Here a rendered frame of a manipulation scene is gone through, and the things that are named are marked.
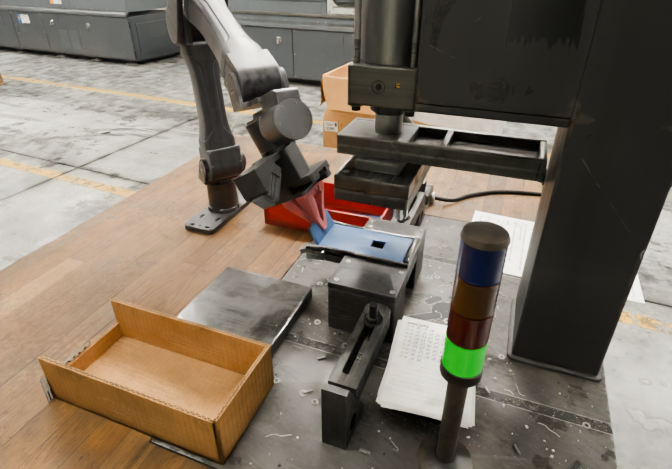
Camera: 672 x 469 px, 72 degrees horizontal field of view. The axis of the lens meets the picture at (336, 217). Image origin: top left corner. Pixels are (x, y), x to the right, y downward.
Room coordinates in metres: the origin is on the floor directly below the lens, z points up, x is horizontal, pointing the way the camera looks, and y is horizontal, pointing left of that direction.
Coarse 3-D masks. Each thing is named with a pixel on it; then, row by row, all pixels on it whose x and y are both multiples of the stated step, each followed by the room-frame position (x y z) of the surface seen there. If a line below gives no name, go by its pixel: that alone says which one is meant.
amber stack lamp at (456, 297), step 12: (456, 276) 0.32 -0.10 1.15; (456, 288) 0.31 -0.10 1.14; (468, 288) 0.31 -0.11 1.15; (480, 288) 0.30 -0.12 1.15; (492, 288) 0.30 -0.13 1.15; (456, 300) 0.31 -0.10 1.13; (468, 300) 0.30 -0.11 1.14; (480, 300) 0.30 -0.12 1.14; (492, 300) 0.30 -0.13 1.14; (468, 312) 0.30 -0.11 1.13; (480, 312) 0.30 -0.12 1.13; (492, 312) 0.31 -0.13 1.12
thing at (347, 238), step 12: (312, 228) 0.63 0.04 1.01; (336, 228) 0.67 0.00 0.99; (348, 228) 0.67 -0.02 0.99; (324, 240) 0.64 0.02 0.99; (336, 240) 0.64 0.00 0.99; (348, 240) 0.64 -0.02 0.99; (360, 240) 0.64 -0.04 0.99; (372, 240) 0.64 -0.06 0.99; (384, 240) 0.64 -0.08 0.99; (396, 240) 0.64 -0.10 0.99; (408, 240) 0.64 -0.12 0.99; (360, 252) 0.60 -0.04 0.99; (372, 252) 0.60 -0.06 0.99; (384, 252) 0.60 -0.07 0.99; (396, 252) 0.60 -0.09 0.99
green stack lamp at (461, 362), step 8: (448, 344) 0.31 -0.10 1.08; (448, 352) 0.31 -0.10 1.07; (456, 352) 0.31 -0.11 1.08; (464, 352) 0.30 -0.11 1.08; (472, 352) 0.30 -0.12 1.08; (480, 352) 0.30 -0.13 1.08; (448, 360) 0.31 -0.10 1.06; (456, 360) 0.30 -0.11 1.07; (464, 360) 0.30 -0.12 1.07; (472, 360) 0.30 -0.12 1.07; (480, 360) 0.30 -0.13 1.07; (448, 368) 0.31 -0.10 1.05; (456, 368) 0.30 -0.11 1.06; (464, 368) 0.30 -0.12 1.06; (472, 368) 0.30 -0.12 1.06; (480, 368) 0.31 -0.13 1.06; (464, 376) 0.30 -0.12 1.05; (472, 376) 0.30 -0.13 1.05
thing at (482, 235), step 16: (480, 224) 0.33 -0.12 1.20; (496, 224) 0.33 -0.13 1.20; (464, 240) 0.31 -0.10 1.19; (480, 240) 0.31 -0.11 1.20; (496, 240) 0.31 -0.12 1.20; (448, 384) 0.32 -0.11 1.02; (464, 384) 0.30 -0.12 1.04; (448, 400) 0.31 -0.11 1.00; (464, 400) 0.31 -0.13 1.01; (448, 416) 0.31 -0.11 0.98; (448, 432) 0.31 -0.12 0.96; (432, 448) 0.33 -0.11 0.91; (448, 448) 0.31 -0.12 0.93; (464, 448) 0.33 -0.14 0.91; (432, 464) 0.31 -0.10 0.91; (448, 464) 0.31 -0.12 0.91; (464, 464) 0.31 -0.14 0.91
